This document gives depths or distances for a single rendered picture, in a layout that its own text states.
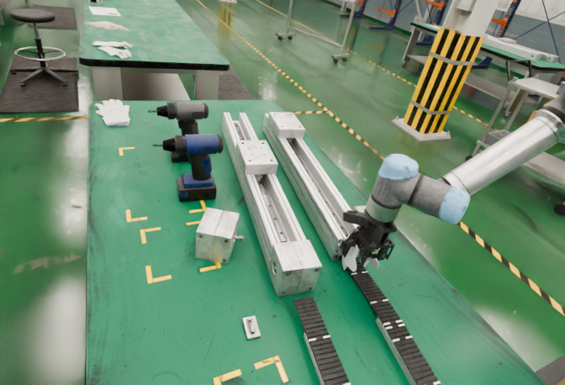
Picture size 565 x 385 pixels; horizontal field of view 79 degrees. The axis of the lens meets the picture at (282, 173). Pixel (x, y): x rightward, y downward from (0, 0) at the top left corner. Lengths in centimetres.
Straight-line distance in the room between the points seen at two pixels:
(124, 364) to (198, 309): 18
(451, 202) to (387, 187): 13
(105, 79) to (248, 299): 192
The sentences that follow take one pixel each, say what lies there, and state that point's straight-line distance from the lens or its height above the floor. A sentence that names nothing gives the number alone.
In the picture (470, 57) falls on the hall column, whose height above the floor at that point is 90.
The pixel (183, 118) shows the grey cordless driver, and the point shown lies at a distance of 125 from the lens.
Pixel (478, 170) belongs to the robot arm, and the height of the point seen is 114.
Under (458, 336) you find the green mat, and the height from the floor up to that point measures 78.
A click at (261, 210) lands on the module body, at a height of 86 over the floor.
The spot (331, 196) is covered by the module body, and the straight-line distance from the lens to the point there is 114.
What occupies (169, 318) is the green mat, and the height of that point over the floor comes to 78.
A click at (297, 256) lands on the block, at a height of 87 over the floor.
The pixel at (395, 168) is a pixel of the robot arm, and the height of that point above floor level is 115.
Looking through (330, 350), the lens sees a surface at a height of 81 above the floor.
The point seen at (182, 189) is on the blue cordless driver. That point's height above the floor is 83.
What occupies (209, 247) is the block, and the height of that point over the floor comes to 83.
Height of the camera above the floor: 149
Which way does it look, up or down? 33 degrees down
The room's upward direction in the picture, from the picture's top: 11 degrees clockwise
